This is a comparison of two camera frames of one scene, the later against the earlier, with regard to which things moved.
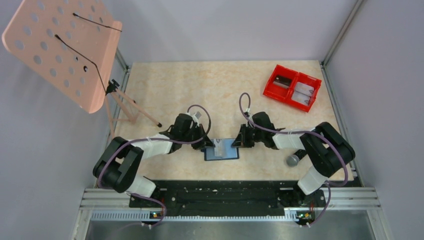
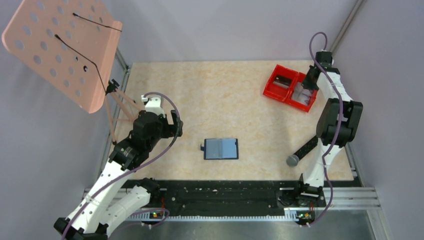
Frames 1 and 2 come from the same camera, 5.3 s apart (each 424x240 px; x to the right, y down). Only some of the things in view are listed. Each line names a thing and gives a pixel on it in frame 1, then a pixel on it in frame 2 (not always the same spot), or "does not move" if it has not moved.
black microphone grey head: [293, 160] does not move
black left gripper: [204, 143] to [173, 130]
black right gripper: [241, 140] to [306, 84]
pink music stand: [76, 44] does not move
